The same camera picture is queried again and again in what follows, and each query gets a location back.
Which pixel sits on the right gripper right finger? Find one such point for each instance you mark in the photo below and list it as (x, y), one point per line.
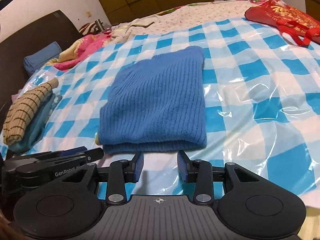
(199, 172)

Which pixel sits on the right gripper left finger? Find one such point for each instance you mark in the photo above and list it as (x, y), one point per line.
(121, 172)

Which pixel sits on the blue striped knit sweater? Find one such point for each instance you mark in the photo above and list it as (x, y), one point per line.
(156, 105)

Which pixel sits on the teal folded garment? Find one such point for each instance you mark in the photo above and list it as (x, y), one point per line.
(34, 131)

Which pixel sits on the beige brown striped folded garment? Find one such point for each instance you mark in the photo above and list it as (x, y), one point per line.
(23, 110)

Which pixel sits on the blue white checkered plastic sheet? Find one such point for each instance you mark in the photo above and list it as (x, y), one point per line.
(261, 94)

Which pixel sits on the pink yellow floral quilt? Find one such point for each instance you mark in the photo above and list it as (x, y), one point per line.
(80, 50)

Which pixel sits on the blue pillow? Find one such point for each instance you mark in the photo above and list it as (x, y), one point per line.
(35, 61)

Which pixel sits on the beige crumpled cloth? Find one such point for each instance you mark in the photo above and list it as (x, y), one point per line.
(124, 31)

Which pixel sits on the red white striped cloth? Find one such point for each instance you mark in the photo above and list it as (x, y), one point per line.
(94, 28)

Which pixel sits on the dark wooden headboard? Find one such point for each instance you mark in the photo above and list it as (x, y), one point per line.
(55, 26)

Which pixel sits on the white floral bed sheet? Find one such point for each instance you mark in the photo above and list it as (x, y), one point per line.
(191, 15)

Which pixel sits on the red gift bag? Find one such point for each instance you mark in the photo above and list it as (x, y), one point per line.
(302, 28)

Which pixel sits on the wooden side cabinet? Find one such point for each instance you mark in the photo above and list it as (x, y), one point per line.
(313, 8)

